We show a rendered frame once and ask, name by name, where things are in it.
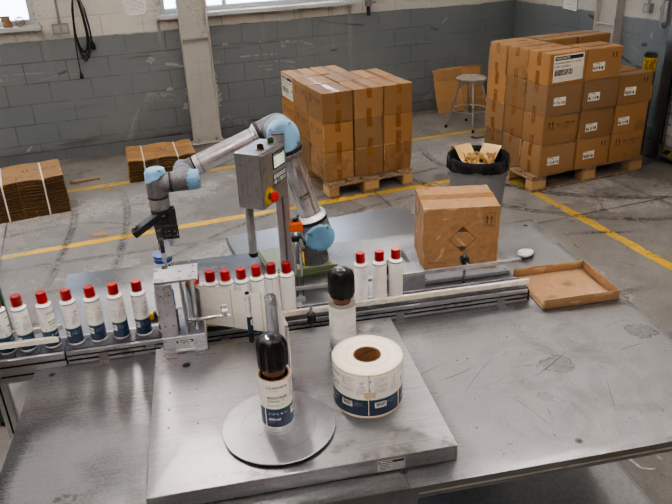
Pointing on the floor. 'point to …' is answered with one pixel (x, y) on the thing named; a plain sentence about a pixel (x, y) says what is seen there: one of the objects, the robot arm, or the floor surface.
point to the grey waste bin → (481, 182)
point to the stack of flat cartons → (32, 191)
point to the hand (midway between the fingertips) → (162, 258)
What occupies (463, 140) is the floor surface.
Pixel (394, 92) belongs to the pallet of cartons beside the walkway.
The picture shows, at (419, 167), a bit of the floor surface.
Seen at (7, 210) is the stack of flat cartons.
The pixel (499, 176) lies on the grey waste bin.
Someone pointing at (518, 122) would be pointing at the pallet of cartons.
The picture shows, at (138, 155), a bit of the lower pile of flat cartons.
